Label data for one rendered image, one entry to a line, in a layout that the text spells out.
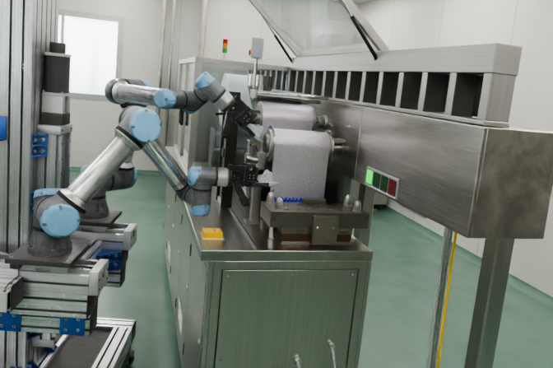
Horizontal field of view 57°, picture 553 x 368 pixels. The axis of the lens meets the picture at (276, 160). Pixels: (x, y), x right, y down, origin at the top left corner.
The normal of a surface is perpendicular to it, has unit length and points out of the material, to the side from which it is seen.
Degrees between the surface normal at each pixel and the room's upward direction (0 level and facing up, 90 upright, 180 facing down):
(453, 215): 90
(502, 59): 90
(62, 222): 96
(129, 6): 90
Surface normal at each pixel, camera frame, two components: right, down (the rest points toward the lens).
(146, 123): 0.61, 0.07
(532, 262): -0.96, -0.05
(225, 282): 0.25, 0.17
